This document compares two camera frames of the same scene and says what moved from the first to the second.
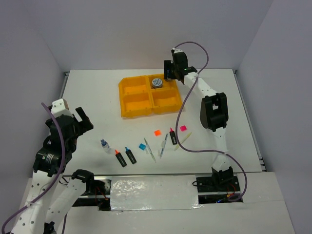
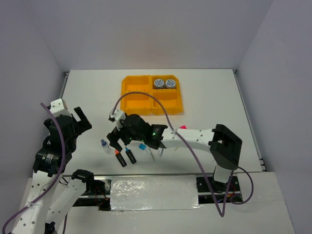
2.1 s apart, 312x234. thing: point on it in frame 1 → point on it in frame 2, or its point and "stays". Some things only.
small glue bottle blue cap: [106, 146] stays
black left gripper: [82, 114] stays
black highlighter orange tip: [121, 159] stays
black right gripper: [168, 66] → [114, 139]
